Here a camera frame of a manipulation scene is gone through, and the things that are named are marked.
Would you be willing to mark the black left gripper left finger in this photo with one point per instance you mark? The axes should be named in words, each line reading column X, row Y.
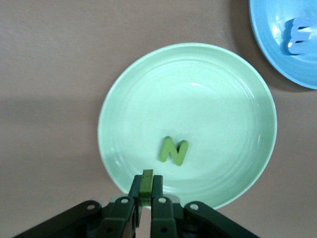
column 119, row 213

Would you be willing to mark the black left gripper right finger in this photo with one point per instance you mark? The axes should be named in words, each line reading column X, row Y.
column 163, row 215

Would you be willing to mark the green foam letter P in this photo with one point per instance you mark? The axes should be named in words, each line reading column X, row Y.
column 146, row 183

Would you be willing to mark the green foam letter N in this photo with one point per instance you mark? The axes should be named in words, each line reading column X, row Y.
column 173, row 151

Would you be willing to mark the blue foam letter E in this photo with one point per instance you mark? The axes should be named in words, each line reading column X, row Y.
column 288, row 37

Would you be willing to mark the green round plate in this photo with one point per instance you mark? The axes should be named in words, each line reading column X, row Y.
column 198, row 111

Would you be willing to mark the brown table cover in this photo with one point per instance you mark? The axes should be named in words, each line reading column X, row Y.
column 49, row 74

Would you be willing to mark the blue round plate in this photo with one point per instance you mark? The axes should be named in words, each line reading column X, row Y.
column 272, row 57

